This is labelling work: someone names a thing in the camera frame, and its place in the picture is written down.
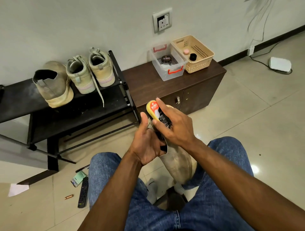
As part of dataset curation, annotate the person's left hand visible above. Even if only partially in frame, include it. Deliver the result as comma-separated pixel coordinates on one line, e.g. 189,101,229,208
128,112,167,166

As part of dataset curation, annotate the person's right hand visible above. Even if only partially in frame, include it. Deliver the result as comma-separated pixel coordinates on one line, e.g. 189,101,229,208
152,97,198,150

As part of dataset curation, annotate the black orange shoe brush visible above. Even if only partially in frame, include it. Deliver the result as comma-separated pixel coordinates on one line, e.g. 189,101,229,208
146,100,173,130

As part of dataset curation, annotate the worn tan slip-on shoe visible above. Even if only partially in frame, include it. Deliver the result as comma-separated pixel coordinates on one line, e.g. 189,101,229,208
145,119,198,185
32,61,74,109

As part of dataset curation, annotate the clear plastic storage box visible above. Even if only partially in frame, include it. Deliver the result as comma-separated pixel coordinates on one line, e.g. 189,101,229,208
150,44,188,82

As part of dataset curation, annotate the beige plastic basket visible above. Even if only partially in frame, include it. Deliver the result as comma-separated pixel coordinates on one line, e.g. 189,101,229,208
171,35,215,74

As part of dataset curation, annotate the pale green lace-up shoe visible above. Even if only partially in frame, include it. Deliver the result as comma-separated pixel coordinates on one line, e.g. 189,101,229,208
66,55,105,108
88,47,116,88

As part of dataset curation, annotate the person's right forearm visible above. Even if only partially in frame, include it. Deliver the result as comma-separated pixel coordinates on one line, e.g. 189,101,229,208
187,139,305,231

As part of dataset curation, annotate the person's left forearm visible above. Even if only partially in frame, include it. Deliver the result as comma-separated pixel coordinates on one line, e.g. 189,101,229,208
77,157,144,231

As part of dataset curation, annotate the person's left leg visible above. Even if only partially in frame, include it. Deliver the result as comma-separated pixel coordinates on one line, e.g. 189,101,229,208
88,152,184,231

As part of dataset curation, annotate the person's leg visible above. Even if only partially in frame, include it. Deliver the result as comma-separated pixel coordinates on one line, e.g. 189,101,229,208
88,152,184,231
176,136,255,231

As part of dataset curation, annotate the dark brown wooden cabinet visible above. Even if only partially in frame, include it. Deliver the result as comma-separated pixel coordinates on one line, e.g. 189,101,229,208
122,58,227,115

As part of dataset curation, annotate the person's right leg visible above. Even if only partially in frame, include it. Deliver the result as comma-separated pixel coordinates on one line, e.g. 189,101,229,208
176,136,255,231

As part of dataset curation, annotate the black pen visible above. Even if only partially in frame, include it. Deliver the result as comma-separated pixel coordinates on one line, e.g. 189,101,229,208
75,164,91,173

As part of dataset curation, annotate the green paper packet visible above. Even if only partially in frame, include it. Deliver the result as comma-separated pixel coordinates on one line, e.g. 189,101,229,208
71,171,88,188

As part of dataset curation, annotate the black remote control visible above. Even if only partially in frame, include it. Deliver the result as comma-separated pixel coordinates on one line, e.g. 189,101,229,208
78,177,89,208

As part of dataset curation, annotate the black metal shoe rack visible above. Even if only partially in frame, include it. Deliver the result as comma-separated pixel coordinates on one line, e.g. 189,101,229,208
0,50,141,185

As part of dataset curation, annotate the white router box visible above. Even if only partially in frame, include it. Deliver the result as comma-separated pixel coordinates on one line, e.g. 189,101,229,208
269,56,293,74

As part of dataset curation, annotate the white paper sheet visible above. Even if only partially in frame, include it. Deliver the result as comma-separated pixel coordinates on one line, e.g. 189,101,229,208
8,183,30,197

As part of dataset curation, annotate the white cable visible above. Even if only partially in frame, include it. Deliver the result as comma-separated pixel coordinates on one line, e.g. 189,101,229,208
246,0,292,75

